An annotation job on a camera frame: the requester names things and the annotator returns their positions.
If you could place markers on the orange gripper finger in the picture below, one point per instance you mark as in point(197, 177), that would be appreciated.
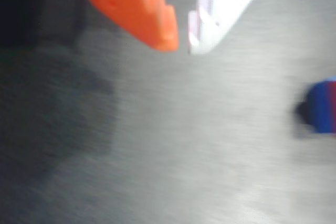
point(131, 1)

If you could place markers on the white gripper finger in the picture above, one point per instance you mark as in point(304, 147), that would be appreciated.
point(225, 3)

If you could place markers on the blue cube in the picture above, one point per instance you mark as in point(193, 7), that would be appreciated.
point(317, 108)

